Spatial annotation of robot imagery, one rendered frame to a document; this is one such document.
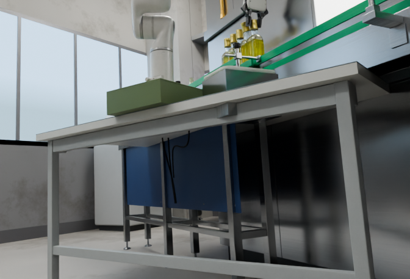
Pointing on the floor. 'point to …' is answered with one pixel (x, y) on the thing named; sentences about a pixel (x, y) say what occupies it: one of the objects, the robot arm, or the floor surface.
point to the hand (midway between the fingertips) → (253, 22)
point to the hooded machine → (113, 192)
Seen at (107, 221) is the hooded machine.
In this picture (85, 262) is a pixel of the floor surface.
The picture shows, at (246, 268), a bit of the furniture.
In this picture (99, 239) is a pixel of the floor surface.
